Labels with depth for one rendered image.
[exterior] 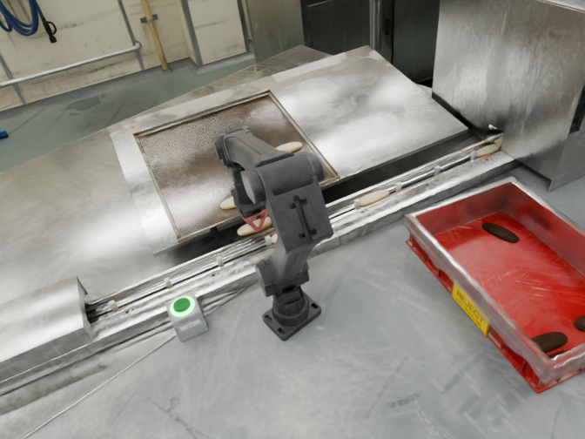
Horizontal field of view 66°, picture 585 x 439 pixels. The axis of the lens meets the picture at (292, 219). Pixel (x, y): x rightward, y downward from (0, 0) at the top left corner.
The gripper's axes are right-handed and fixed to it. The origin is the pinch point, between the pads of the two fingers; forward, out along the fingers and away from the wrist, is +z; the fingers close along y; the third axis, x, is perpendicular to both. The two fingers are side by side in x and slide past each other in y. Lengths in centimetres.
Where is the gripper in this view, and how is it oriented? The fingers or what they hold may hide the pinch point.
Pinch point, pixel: (255, 224)
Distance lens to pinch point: 116.3
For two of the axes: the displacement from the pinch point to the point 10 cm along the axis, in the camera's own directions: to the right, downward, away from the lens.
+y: -4.3, -5.5, 7.1
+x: -8.9, 3.7, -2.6
